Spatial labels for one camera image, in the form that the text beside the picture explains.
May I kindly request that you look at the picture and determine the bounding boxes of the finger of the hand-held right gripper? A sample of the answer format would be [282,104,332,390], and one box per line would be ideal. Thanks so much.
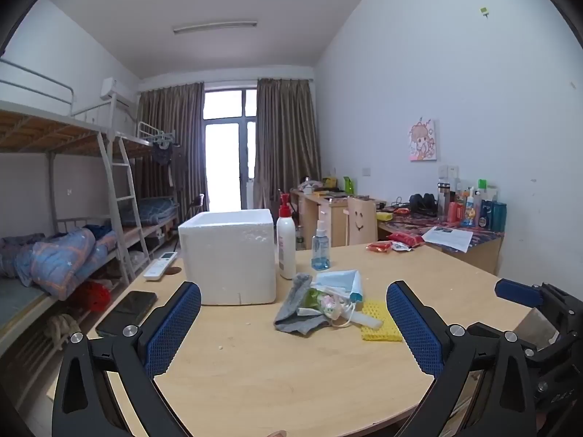
[495,279,583,349]

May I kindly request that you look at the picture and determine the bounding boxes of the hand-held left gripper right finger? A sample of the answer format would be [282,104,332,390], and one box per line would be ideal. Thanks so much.
[386,281,543,437]

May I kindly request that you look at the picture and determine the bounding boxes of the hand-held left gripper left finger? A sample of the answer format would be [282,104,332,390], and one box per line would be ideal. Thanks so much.
[51,281,202,437]

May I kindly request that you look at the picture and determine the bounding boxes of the yellow waffle sponge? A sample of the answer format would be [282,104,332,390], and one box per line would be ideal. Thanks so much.
[361,299,404,342]

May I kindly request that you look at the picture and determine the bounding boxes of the white foam box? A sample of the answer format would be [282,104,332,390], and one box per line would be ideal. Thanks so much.
[177,208,278,307]

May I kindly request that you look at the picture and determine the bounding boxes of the green pink plastic packet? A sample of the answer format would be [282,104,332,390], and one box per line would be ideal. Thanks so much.
[304,284,352,320]

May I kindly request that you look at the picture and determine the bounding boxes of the grey sock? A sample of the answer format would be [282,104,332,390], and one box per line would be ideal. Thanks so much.
[274,273,335,336]

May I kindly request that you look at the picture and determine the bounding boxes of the black smartphone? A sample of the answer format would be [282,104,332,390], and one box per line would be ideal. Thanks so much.
[95,290,158,338]

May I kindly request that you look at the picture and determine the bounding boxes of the desk with patterned cover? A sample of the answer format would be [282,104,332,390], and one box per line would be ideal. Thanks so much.
[377,209,505,276]

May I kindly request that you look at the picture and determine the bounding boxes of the white remote control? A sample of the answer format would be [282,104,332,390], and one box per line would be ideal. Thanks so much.
[144,252,178,282]

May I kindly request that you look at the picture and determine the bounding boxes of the printed paper sheet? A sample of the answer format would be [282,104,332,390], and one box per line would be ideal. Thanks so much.
[421,226,474,253]

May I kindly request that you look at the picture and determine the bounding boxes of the large red snack packet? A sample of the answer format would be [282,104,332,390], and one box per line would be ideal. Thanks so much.
[387,232,425,247]

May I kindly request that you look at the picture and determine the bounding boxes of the red mesh bag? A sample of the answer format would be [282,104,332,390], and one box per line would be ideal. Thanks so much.
[68,281,112,312]

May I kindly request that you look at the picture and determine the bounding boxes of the cluster of toiletry bottles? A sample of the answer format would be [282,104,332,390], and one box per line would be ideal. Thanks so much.
[437,178,508,232]

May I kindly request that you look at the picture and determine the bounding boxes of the wooden chair with smiley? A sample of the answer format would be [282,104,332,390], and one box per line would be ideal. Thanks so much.
[347,197,378,247]

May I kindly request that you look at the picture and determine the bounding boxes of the blue checked bedding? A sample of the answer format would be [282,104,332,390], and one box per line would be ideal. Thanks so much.
[121,197,179,227]

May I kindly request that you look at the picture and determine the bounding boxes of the clear blue spray bottle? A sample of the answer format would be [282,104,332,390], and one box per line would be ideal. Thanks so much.
[311,220,331,271]

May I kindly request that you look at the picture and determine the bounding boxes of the black headphones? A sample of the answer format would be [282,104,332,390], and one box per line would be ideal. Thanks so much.
[408,193,439,217]

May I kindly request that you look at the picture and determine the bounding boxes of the black folding chair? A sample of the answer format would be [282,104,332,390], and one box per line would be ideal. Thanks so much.
[182,193,206,220]

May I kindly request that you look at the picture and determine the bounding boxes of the white spray bottle red top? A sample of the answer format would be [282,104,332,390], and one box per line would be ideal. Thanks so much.
[276,193,297,280]

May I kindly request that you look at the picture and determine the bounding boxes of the white bunk bed ladder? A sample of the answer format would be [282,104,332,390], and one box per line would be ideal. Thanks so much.
[97,132,151,283]

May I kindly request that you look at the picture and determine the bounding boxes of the blue orange quilt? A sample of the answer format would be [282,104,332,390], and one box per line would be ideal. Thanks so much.
[0,228,119,301]

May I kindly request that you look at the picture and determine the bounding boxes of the wooden desk with drawers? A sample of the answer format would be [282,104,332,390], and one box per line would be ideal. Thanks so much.
[290,189,388,249]

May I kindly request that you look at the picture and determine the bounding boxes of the dark hanging clothes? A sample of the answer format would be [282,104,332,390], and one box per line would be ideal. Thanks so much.
[152,141,174,167]

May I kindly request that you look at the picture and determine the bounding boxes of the glass balcony door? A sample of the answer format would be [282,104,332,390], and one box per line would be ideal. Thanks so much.
[203,86,258,212]

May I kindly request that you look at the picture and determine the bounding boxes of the brown curtain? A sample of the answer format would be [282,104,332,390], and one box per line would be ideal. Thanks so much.
[255,78,322,208]
[138,82,204,224]

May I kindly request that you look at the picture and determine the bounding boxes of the white metal bunk bed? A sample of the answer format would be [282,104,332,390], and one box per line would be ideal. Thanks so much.
[114,121,180,249]
[0,57,153,374]

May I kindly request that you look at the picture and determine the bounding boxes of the white air conditioner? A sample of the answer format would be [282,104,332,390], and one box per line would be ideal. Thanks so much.
[100,77,140,110]

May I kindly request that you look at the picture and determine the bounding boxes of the ceiling tube light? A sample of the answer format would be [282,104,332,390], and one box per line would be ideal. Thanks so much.
[172,20,258,35]

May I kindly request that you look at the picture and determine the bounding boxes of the beige rope bundle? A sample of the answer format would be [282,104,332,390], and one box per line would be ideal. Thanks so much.
[46,313,80,351]

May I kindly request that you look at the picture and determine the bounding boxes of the pink cartoon wall poster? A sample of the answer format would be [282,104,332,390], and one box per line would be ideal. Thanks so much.
[408,119,438,162]

